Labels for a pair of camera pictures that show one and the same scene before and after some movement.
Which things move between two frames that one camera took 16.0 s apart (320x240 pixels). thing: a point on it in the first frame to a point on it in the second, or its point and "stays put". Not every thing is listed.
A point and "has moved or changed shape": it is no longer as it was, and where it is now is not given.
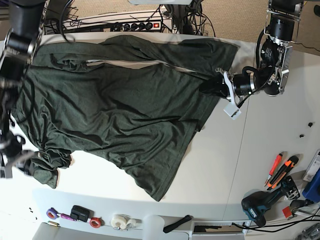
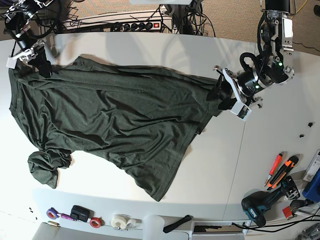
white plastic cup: x=153 y=227 stays put
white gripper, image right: x=217 y=86 to x=224 y=90
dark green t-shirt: x=129 y=105 has moved or changed shape
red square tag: x=287 y=211 stays put
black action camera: x=79 y=213 stays put
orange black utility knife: x=291 y=162 stays put
